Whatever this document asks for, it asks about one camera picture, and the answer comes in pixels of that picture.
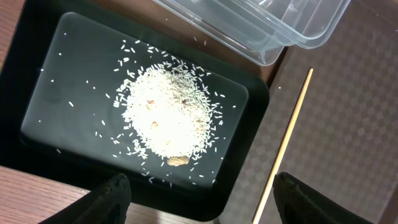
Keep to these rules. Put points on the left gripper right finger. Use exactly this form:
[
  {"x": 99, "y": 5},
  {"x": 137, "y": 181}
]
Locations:
[{"x": 298, "y": 203}]

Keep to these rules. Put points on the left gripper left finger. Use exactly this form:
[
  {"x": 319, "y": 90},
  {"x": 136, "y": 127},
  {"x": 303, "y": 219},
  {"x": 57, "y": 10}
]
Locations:
[{"x": 106, "y": 204}]

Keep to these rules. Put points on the pile of white rice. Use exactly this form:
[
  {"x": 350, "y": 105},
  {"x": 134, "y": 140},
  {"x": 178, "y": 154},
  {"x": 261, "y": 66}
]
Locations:
[{"x": 119, "y": 102}]

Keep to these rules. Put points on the dark brown serving tray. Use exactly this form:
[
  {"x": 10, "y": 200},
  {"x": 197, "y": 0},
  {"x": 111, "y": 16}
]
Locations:
[{"x": 344, "y": 142}]

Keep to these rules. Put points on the left wooden chopstick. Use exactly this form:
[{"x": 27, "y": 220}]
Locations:
[{"x": 282, "y": 149}]

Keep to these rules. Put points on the black plastic tray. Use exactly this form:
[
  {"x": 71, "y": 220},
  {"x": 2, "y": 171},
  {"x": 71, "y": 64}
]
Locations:
[{"x": 37, "y": 26}]

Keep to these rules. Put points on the clear plastic bin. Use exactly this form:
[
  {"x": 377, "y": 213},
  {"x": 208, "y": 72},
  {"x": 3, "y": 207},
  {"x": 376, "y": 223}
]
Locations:
[{"x": 260, "y": 29}]

